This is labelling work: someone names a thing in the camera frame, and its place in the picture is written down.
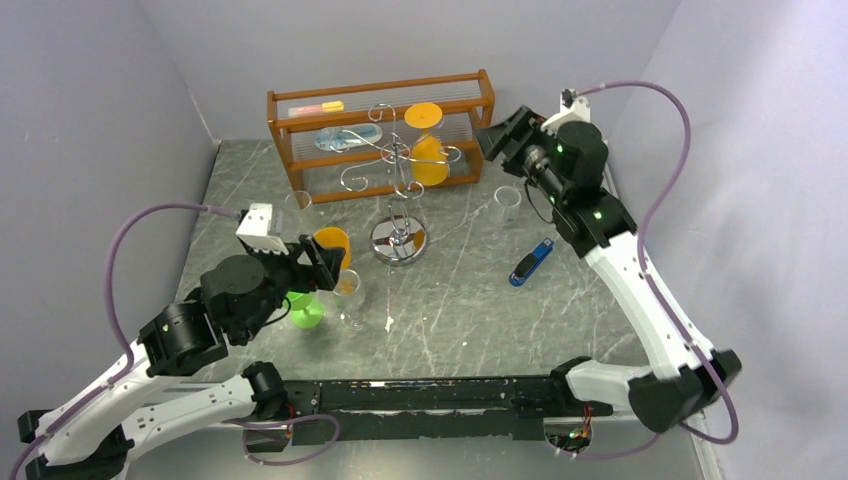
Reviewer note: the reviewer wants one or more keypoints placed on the yellow plastic wine glass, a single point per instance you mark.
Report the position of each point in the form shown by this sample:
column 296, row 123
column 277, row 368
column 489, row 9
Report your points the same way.
column 428, row 162

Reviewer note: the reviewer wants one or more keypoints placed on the pink yellow marker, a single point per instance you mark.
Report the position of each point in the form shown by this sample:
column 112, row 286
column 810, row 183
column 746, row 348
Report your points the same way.
column 316, row 109

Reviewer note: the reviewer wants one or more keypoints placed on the orange plastic cup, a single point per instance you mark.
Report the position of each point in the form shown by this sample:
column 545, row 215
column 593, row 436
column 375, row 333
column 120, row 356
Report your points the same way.
column 334, row 237

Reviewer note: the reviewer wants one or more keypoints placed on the chrome wine glass rack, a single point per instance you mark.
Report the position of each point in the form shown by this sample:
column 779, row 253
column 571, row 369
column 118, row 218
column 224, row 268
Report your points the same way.
column 400, row 238

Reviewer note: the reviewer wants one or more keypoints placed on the green plastic wine glass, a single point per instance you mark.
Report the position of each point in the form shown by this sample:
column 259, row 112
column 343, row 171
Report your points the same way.
column 306, row 310

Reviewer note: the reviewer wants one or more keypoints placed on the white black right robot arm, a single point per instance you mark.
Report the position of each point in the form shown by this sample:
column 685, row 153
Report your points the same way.
column 565, row 157

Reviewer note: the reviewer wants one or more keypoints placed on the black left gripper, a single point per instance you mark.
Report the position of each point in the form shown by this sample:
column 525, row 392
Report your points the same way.
column 312, row 278

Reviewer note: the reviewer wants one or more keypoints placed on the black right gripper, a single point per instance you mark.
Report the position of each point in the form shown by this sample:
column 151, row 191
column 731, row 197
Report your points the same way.
column 515, row 138

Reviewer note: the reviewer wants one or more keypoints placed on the wooden shelf rack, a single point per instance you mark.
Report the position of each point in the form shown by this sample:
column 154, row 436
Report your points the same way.
column 467, row 100

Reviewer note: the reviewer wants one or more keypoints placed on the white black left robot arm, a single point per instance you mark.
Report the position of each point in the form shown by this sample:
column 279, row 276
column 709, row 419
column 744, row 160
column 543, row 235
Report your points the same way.
column 114, row 421

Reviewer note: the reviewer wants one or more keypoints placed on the clear glass right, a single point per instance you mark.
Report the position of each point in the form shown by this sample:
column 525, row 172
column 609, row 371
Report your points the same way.
column 505, row 205

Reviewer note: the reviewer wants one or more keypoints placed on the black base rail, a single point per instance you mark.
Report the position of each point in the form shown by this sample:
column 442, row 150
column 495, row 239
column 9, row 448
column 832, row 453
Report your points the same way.
column 514, row 407

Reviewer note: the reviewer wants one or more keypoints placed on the blue packaged item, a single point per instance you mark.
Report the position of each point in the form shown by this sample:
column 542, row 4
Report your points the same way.
column 340, row 139

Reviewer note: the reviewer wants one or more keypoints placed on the clear wine glass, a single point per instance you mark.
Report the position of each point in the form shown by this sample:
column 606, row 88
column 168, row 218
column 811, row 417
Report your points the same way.
column 348, row 297

